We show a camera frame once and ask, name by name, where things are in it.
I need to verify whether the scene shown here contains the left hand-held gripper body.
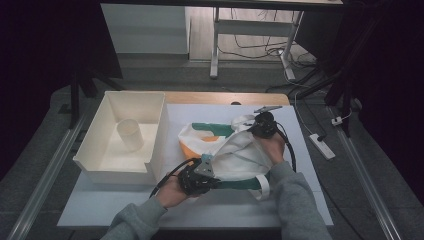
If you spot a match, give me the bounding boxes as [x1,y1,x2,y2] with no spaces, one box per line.
[178,157,223,197]

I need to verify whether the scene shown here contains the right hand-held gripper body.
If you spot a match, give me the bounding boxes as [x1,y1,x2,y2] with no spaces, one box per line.
[249,105,284,138]

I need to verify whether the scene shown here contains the white tote bag coloured blobs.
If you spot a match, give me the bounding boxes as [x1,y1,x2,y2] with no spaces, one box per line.
[177,114,272,202]

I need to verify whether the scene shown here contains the clear plastic cup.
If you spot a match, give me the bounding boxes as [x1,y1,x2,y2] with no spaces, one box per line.
[115,118,145,153]

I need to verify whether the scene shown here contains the white plastic bin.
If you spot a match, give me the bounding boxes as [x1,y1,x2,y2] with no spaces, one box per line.
[72,90,170,186]

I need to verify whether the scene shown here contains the person's right hand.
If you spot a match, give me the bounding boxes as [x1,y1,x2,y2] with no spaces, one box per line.
[258,131,287,166]

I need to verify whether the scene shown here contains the person's left hand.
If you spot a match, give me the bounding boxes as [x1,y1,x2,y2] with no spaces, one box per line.
[154,173,198,209]

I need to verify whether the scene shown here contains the white power strip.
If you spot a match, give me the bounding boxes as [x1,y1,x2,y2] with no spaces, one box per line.
[308,133,337,161]

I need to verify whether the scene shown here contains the black curtain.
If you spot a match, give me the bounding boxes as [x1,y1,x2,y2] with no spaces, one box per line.
[296,0,424,204]
[0,0,123,181]

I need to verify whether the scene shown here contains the black stand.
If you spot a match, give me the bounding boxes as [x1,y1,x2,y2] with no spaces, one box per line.
[68,71,124,129]

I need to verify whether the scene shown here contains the white cabinet panel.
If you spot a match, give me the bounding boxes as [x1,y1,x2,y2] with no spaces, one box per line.
[100,3,190,55]

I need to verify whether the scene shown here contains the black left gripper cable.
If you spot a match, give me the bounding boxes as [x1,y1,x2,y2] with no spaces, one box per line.
[148,157,201,199]

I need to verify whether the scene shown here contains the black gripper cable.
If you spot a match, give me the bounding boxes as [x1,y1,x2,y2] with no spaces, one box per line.
[275,122,298,173]
[148,157,201,199]

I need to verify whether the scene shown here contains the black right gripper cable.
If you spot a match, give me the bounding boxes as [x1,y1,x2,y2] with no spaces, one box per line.
[275,122,298,173]

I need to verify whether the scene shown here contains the white metal desk frame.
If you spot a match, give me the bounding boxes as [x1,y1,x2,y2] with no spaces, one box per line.
[209,6,305,81]

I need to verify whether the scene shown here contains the aluminium rail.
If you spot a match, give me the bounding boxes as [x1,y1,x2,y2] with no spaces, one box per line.
[6,111,91,240]
[328,106,404,240]

